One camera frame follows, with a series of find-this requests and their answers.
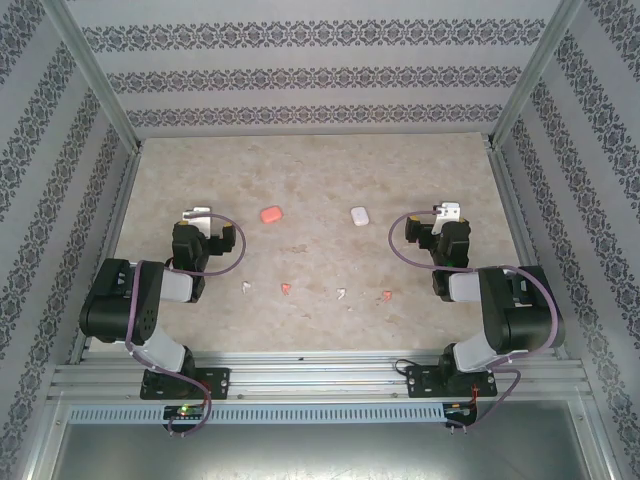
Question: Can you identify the slotted grey cable duct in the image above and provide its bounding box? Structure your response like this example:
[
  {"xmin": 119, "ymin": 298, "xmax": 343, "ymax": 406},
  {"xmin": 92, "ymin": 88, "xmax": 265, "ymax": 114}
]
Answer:
[{"xmin": 67, "ymin": 403, "xmax": 446, "ymax": 425}]

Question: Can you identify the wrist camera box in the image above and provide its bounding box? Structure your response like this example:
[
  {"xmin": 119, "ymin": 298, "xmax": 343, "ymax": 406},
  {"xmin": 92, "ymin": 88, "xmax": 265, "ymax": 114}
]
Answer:
[
  {"xmin": 180, "ymin": 205, "xmax": 214, "ymax": 235},
  {"xmin": 432, "ymin": 201, "xmax": 462, "ymax": 235}
]

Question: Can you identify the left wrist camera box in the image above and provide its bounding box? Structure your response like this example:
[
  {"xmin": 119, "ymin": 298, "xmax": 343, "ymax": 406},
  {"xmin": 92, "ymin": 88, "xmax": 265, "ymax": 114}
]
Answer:
[{"xmin": 180, "ymin": 205, "xmax": 214, "ymax": 235}]

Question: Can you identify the left circuit board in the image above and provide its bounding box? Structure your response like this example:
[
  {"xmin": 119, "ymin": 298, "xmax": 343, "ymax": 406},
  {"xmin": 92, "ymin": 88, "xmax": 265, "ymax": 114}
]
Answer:
[{"xmin": 163, "ymin": 405, "xmax": 205, "ymax": 420}]

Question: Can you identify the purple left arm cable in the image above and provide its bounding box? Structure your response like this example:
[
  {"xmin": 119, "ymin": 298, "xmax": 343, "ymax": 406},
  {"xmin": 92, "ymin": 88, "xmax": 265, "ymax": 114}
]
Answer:
[{"xmin": 124, "ymin": 212, "xmax": 248, "ymax": 437}]

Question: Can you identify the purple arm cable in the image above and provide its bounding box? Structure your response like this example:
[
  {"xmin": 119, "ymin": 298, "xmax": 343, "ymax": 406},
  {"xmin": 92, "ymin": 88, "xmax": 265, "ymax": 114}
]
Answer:
[
  {"xmin": 124, "ymin": 212, "xmax": 248, "ymax": 437},
  {"xmin": 388, "ymin": 211, "xmax": 560, "ymax": 435}
]

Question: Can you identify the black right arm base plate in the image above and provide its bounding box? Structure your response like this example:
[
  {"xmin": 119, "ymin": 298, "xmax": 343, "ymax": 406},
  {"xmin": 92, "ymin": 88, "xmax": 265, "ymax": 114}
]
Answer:
[{"xmin": 405, "ymin": 364, "xmax": 499, "ymax": 400}]

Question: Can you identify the grey metal sheet panel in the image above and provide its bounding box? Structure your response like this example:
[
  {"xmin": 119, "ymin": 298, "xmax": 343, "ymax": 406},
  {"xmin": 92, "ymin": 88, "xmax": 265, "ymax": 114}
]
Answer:
[{"xmin": 29, "ymin": 397, "xmax": 616, "ymax": 480}]

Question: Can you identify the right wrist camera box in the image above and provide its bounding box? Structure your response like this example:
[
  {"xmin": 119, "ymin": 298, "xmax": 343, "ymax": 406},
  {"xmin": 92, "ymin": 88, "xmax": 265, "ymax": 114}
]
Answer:
[{"xmin": 432, "ymin": 201, "xmax": 462, "ymax": 235}]

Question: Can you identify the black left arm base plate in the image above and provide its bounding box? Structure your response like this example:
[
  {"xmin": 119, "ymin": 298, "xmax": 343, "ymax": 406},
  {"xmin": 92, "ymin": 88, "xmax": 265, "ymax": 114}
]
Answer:
[{"xmin": 139, "ymin": 367, "xmax": 232, "ymax": 401}]

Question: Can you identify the aluminium frame post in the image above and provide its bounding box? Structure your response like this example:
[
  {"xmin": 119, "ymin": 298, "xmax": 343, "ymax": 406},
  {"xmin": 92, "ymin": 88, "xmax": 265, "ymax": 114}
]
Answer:
[
  {"xmin": 42, "ymin": 0, "xmax": 142, "ymax": 151},
  {"xmin": 489, "ymin": 0, "xmax": 585, "ymax": 149}
]

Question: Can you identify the aluminium side rail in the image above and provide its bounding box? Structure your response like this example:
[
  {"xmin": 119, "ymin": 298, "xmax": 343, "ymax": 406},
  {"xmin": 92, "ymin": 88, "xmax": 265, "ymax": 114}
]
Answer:
[
  {"xmin": 68, "ymin": 142, "xmax": 144, "ymax": 365},
  {"xmin": 488, "ymin": 142, "xmax": 569, "ymax": 361}
]

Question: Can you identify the aluminium mounting rail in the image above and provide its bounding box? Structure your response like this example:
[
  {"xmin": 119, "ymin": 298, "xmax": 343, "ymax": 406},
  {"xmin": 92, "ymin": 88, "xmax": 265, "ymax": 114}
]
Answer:
[{"xmin": 49, "ymin": 349, "xmax": 589, "ymax": 401}]

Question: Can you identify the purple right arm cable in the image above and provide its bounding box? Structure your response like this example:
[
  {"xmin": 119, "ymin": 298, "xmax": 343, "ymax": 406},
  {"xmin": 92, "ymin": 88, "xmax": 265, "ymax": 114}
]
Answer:
[{"xmin": 388, "ymin": 211, "xmax": 560, "ymax": 435}]

